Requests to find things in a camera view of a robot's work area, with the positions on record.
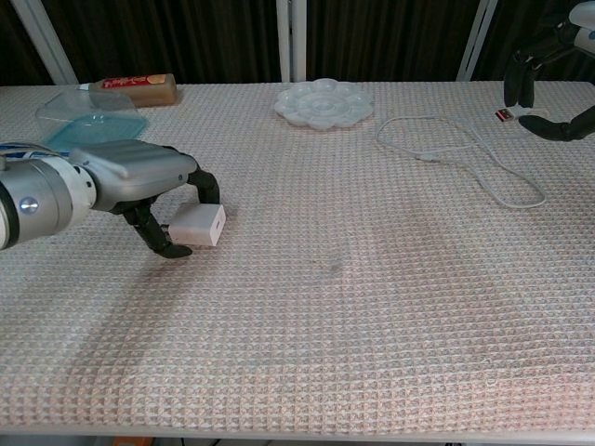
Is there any pink woven tablecloth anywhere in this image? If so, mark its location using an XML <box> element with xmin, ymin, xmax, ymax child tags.
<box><xmin>0</xmin><ymin>82</ymin><xmax>595</xmax><ymax>440</ymax></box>

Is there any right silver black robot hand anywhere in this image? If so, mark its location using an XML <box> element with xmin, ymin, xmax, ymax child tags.
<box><xmin>504</xmin><ymin>0</ymin><xmax>595</xmax><ymax>143</ymax></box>

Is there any black curtain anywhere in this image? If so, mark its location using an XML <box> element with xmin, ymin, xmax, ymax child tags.
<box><xmin>0</xmin><ymin>0</ymin><xmax>595</xmax><ymax>87</ymax></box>

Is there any blue white toothpaste tube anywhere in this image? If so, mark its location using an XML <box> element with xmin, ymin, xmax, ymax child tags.
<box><xmin>0</xmin><ymin>143</ymin><xmax>71</xmax><ymax>162</ymax></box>

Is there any aluminium frame post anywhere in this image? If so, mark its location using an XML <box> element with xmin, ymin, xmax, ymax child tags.
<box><xmin>8</xmin><ymin>0</ymin><xmax>78</xmax><ymax>85</ymax></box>
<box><xmin>456</xmin><ymin>0</ymin><xmax>498</xmax><ymax>83</ymax></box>
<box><xmin>276</xmin><ymin>0</ymin><xmax>308</xmax><ymax>85</ymax></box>

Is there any teal container clear lid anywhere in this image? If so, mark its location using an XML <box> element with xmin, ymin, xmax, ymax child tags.
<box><xmin>35</xmin><ymin>87</ymin><xmax>148</xmax><ymax>152</ymax></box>

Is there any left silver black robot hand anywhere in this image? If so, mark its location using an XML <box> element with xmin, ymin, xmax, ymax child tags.
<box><xmin>69</xmin><ymin>140</ymin><xmax>223</xmax><ymax>259</ymax></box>

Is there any white USB cable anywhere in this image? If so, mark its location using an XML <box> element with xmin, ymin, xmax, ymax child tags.
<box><xmin>376</xmin><ymin>105</ymin><xmax>548</xmax><ymax>209</ymax></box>

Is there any white flower-shaped palette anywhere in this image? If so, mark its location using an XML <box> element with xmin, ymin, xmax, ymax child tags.
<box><xmin>272</xmin><ymin>77</ymin><xmax>375</xmax><ymax>132</ymax></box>

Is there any brown bottle red label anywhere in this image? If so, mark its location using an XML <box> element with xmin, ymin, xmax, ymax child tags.
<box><xmin>78</xmin><ymin>72</ymin><xmax>179</xmax><ymax>109</ymax></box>

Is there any white power adapter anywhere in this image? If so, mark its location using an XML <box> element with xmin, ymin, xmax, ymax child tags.
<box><xmin>166</xmin><ymin>202</ymin><xmax>227</xmax><ymax>248</ymax></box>

